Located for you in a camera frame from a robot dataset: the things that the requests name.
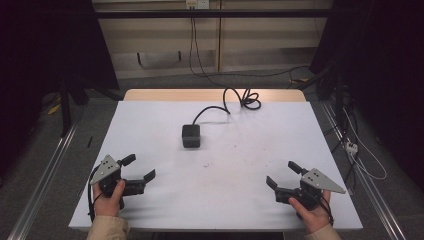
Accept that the thick black adapter cable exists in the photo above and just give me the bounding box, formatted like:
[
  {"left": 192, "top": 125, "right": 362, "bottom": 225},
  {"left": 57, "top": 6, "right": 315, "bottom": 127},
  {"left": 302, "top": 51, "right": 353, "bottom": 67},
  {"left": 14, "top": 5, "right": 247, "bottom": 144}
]
[{"left": 192, "top": 87, "right": 262, "bottom": 126}]

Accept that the black horizontal bar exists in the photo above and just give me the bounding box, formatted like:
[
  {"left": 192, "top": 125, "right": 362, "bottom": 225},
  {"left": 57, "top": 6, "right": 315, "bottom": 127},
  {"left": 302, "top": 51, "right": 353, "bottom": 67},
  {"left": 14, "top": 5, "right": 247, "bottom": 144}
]
[{"left": 94, "top": 8, "right": 334, "bottom": 20}]

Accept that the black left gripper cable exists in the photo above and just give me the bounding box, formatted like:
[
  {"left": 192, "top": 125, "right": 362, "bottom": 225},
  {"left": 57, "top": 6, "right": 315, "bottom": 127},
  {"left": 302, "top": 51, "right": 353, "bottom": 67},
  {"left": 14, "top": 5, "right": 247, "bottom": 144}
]
[{"left": 87, "top": 165, "right": 102, "bottom": 223}]

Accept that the person's right hand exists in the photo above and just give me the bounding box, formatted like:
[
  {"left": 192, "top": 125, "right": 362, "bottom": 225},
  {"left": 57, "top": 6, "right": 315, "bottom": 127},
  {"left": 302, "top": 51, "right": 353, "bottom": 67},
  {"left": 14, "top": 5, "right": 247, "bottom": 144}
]
[{"left": 288, "top": 189, "right": 332, "bottom": 235}]

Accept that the aluminium floor rail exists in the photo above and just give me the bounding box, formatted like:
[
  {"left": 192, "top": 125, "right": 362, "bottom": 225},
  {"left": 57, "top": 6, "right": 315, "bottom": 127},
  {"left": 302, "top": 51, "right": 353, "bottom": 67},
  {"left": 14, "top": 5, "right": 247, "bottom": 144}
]
[
  {"left": 320, "top": 101, "right": 408, "bottom": 240},
  {"left": 7, "top": 109, "right": 84, "bottom": 240}
]

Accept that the black metal stand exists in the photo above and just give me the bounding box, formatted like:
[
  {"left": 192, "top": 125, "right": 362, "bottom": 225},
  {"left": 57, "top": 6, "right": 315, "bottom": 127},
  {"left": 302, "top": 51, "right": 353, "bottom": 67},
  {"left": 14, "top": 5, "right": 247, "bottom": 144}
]
[
  {"left": 56, "top": 74, "right": 125, "bottom": 138},
  {"left": 296, "top": 63, "right": 348, "bottom": 134}
]

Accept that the person's left hand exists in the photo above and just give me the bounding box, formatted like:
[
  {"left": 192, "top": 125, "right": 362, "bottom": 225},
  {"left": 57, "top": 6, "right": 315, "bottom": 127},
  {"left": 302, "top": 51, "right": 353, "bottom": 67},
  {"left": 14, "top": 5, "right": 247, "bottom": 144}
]
[{"left": 92, "top": 179, "right": 127, "bottom": 218}]

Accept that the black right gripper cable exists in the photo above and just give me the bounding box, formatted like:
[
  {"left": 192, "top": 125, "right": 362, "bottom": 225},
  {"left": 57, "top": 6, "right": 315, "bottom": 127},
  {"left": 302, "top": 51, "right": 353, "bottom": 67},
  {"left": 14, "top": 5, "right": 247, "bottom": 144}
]
[{"left": 319, "top": 195, "right": 335, "bottom": 226}]

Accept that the dark curtain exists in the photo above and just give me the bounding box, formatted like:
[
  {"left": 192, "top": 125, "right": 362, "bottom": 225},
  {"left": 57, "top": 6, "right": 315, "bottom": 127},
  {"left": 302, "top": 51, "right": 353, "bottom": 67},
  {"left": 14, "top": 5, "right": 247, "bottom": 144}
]
[
  {"left": 309, "top": 0, "right": 424, "bottom": 191},
  {"left": 0, "top": 0, "right": 120, "bottom": 181}
]

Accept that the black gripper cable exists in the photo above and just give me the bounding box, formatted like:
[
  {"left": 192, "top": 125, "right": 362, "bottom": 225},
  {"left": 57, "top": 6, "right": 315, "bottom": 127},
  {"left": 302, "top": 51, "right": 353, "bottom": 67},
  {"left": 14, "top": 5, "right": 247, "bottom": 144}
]
[
  {"left": 87, "top": 165, "right": 102, "bottom": 223},
  {"left": 319, "top": 195, "right": 335, "bottom": 226}
]

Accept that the black power adapter box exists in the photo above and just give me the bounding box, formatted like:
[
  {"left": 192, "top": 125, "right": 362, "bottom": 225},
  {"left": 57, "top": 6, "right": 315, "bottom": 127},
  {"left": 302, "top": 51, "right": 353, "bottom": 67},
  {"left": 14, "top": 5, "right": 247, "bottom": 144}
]
[{"left": 181, "top": 124, "right": 202, "bottom": 149}]

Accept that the thin black wall cable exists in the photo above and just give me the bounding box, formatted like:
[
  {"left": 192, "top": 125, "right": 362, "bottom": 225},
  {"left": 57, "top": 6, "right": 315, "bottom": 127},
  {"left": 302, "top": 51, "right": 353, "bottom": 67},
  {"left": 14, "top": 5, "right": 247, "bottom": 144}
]
[{"left": 188, "top": 17, "right": 311, "bottom": 88}]

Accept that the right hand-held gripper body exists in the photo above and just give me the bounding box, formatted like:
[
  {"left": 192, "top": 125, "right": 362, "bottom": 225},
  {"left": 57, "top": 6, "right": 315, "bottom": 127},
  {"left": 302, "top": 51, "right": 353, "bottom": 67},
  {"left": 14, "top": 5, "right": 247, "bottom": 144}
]
[{"left": 275, "top": 167, "right": 347, "bottom": 212}]

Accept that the white wall socket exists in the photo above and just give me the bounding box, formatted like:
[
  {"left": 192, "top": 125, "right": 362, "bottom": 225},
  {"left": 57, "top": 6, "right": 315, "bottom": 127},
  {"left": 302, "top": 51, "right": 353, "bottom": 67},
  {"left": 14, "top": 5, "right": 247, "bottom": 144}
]
[{"left": 185, "top": 0, "right": 211, "bottom": 10}]

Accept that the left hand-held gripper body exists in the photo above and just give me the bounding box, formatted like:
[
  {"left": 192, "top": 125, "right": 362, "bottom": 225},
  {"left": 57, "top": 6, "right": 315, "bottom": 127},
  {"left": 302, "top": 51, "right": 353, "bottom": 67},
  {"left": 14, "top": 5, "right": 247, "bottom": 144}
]
[{"left": 89, "top": 154, "right": 147, "bottom": 210}]

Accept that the thin white cable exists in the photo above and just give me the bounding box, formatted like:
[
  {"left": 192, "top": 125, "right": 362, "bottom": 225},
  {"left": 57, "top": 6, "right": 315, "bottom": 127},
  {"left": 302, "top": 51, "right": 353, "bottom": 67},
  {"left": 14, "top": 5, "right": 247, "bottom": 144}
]
[{"left": 342, "top": 107, "right": 388, "bottom": 181}]

